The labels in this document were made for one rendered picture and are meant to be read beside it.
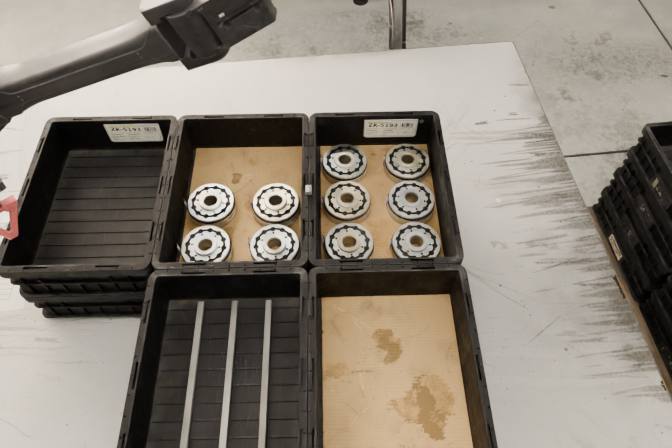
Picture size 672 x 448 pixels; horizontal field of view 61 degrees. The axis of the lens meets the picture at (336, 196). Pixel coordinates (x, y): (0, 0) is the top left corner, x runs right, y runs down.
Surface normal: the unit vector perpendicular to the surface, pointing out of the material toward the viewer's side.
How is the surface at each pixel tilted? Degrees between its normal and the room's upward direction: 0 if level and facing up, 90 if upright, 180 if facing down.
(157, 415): 0
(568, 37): 0
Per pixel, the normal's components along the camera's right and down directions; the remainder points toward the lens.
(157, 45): 0.04, 0.83
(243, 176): 0.00, -0.58
